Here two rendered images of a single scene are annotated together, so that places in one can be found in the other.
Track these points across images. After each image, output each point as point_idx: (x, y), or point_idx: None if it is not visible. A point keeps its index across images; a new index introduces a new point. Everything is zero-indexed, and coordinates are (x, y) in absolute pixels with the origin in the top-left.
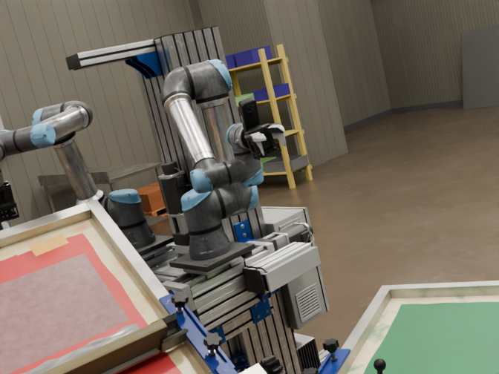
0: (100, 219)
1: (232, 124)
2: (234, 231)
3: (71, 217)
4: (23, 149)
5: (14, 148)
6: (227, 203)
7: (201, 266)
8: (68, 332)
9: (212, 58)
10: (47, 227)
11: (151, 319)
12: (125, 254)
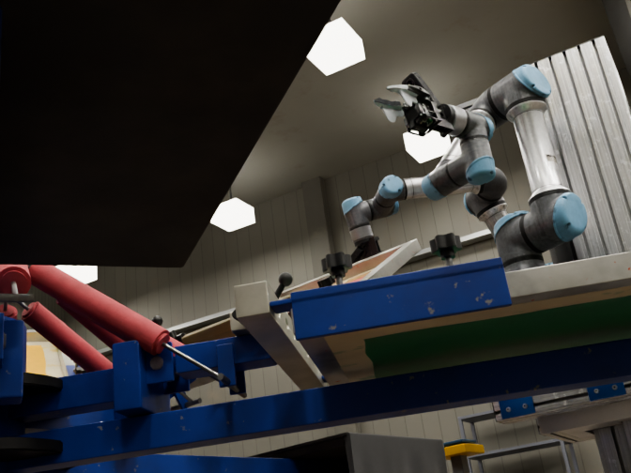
0: (396, 251)
1: (623, 146)
2: None
3: (386, 253)
4: (380, 203)
5: (377, 204)
6: (527, 226)
7: None
8: None
9: (592, 73)
10: (367, 264)
11: None
12: (373, 269)
